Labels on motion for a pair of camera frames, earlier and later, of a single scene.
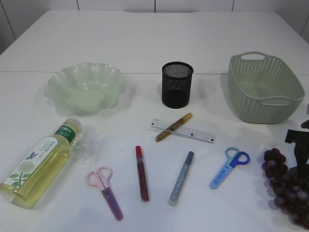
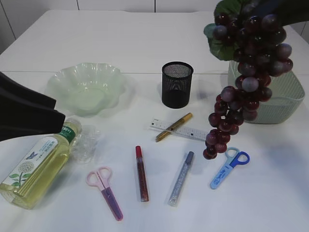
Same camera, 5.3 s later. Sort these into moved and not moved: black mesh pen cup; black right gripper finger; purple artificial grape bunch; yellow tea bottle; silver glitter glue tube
Moved: black right gripper finger; purple artificial grape bunch
Not moved: black mesh pen cup; silver glitter glue tube; yellow tea bottle
